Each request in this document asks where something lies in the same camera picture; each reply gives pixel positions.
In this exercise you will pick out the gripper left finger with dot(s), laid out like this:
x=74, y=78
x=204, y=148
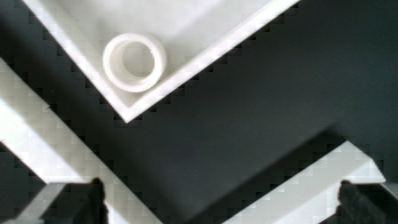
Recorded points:
x=69, y=204

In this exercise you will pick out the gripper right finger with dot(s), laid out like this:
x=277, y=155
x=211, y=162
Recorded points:
x=369, y=204

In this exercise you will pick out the white square table top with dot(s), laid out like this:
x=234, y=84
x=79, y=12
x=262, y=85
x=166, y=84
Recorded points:
x=145, y=42

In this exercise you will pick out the white U-shaped fence wall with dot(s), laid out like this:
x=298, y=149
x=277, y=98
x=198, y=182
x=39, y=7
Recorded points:
x=301, y=202

